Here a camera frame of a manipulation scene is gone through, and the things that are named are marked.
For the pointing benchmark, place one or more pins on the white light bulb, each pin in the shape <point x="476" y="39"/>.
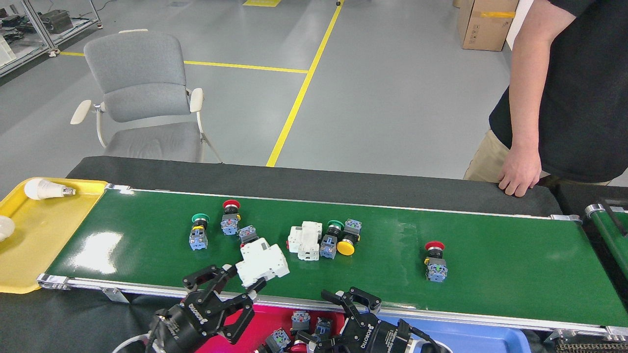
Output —
<point x="41" y="189"/>
<point x="6" y="228"/>

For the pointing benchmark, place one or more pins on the white circuit breaker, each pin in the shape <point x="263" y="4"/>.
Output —
<point x="262" y="262"/>
<point x="306" y="240"/>

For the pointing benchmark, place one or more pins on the person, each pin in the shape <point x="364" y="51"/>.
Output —
<point x="579" y="98"/>

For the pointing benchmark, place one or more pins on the yellow plastic tray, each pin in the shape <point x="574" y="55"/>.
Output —
<point x="44" y="245"/>

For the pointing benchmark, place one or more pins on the brown cardboard box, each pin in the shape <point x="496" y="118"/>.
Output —
<point x="485" y="24"/>

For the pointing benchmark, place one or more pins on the yellow push button switch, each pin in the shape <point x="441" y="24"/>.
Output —
<point x="346" y="246"/>

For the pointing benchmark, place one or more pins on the person's right hand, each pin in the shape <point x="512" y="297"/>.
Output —
<point x="522" y="171"/>

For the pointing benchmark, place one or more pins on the person's right forearm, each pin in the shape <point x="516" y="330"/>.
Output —
<point x="527" y="113"/>

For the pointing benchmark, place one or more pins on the white plastic crate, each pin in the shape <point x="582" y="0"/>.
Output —
<point x="5" y="51"/>

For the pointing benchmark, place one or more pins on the black metal guide bracket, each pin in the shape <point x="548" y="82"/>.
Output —
<point x="613" y="208"/>

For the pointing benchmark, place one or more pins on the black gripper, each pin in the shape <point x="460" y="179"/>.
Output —
<point x="189" y="321"/>
<point x="378" y="338"/>

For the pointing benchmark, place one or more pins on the silver metal rack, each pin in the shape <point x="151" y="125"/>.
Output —
<point x="44" y="39"/>

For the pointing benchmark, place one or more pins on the grey office chair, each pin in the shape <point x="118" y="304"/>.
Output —
<point x="142" y="78"/>

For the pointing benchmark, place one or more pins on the green push button switch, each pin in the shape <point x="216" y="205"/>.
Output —
<point x="327" y="247"/>
<point x="198" y="239"/>

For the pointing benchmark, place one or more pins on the blue plastic bin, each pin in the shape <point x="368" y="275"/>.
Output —
<point x="471" y="340"/>

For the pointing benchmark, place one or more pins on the red plastic bin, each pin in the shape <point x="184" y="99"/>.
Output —
<point x="260" y="321"/>

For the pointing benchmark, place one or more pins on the black equipment case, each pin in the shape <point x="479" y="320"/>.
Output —
<point x="56" y="20"/>

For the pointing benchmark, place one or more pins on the green conveyor belt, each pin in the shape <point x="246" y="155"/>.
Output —
<point x="613" y="240"/>
<point x="392" y="274"/>

